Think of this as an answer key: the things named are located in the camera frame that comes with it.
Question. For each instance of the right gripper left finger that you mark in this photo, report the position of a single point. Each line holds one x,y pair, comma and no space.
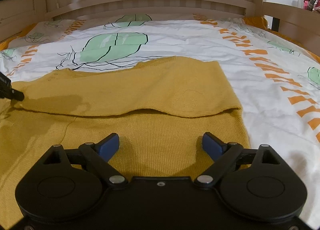
97,156

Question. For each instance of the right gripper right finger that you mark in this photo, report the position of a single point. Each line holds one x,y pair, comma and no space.
223,155

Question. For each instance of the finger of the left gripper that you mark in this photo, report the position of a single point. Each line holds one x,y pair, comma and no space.
6,90

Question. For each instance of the mustard yellow knit garment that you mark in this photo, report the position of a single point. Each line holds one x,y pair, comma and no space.
160,109

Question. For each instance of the white patterned duvet cover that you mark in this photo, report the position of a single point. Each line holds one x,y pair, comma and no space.
276,82

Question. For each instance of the yellow fitted sheet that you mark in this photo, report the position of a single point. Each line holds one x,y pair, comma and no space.
261,22

